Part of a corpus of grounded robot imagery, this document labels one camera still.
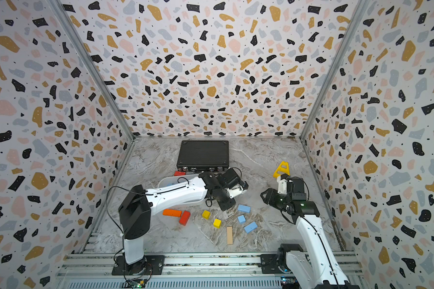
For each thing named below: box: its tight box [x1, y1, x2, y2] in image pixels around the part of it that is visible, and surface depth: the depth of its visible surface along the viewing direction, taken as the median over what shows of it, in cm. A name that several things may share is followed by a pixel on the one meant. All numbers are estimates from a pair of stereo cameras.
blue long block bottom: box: [244, 221, 258, 234], surface depth 85 cm
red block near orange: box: [179, 210, 192, 226], surface depth 87 cm
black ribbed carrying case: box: [176, 140, 230, 172], surface depth 111 cm
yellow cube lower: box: [212, 218, 223, 229], surface depth 85 cm
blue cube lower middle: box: [237, 214, 246, 225], surface depth 87 cm
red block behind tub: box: [173, 170, 187, 177], surface depth 105 cm
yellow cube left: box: [201, 209, 211, 220], surface depth 88 cm
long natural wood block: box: [226, 226, 234, 245], surface depth 83 cm
